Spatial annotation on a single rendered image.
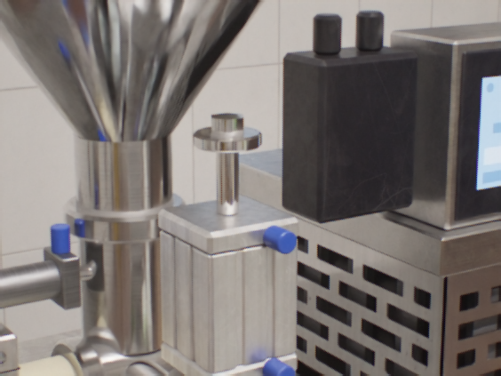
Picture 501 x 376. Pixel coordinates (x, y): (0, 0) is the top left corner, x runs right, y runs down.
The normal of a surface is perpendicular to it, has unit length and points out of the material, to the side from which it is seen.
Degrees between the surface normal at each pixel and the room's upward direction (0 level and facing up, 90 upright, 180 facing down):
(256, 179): 90
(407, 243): 90
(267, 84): 90
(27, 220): 90
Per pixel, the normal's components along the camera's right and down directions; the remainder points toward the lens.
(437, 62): -0.84, 0.14
